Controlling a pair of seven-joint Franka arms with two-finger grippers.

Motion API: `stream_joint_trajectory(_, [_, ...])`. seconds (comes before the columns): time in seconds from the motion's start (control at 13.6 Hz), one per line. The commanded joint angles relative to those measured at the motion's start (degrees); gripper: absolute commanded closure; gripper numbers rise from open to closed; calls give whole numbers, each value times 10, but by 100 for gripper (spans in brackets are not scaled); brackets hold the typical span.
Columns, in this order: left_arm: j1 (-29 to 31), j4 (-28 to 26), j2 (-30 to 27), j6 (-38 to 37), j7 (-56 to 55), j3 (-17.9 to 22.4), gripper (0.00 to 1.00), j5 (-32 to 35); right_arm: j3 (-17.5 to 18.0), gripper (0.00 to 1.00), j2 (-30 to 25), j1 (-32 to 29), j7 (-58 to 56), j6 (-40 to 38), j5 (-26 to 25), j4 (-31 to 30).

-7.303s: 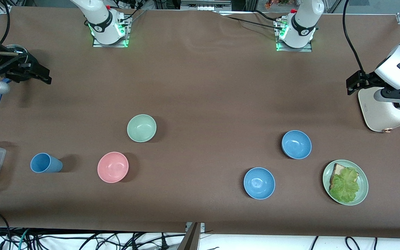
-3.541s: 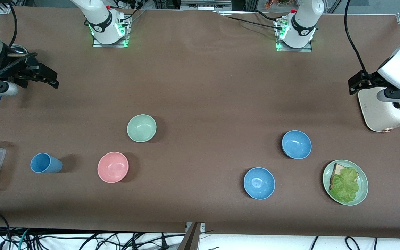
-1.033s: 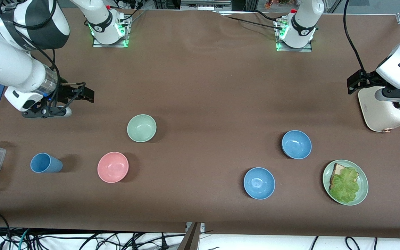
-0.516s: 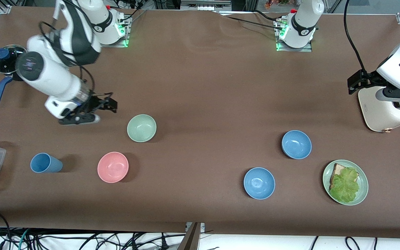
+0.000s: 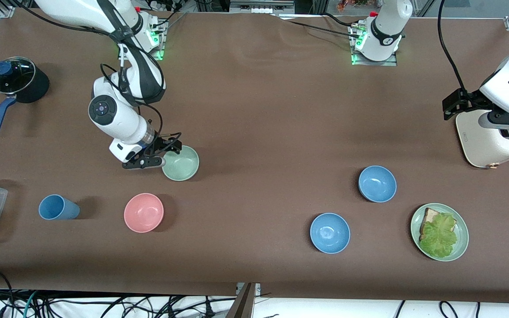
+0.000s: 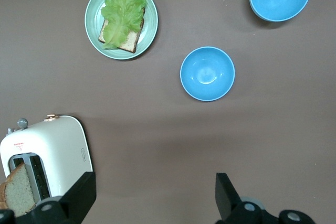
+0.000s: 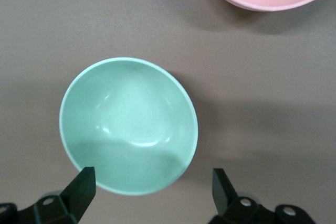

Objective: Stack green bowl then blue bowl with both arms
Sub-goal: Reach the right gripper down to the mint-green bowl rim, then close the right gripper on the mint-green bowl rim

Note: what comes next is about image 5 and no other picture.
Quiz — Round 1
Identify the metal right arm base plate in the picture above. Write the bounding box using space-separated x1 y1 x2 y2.
118 18 165 61

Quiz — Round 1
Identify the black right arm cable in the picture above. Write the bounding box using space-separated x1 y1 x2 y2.
14 0 183 138

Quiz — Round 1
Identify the bread slice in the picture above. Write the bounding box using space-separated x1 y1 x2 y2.
419 208 441 241

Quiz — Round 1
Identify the cream white toaster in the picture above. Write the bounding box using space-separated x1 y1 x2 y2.
456 110 509 169

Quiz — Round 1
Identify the grey metal box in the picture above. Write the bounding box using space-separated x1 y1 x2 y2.
229 0 296 14

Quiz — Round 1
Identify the light green bowl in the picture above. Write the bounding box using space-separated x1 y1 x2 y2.
162 145 200 182

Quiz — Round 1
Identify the glass lid with blue knob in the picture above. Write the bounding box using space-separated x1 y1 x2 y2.
0 57 37 95

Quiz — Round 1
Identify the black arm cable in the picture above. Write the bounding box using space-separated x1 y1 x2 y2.
437 0 467 93
14 0 183 138

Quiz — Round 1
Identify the teal cable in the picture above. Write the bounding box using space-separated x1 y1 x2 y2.
23 291 39 318

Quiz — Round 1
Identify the brown table cover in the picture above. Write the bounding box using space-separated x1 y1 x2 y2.
0 8 509 305

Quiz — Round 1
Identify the pink bowl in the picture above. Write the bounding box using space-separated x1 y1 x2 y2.
124 193 164 233

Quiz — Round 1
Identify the light green plate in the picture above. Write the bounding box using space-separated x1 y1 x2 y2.
410 203 469 262

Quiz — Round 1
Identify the dark table leg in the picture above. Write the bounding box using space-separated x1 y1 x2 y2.
226 283 257 318

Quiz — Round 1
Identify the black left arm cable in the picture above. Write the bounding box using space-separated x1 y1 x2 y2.
437 0 467 93

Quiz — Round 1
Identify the green lettuce leaf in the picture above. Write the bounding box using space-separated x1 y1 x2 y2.
419 213 458 259

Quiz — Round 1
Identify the black pot with blue handle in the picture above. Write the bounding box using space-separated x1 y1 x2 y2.
0 60 50 134

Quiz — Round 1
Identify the blue bowl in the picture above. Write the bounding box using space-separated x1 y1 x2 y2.
358 166 397 203
310 213 351 254

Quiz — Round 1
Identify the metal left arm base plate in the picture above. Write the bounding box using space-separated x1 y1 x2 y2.
351 22 398 67

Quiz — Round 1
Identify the blue plastic cup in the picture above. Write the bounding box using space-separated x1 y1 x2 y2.
38 194 80 220

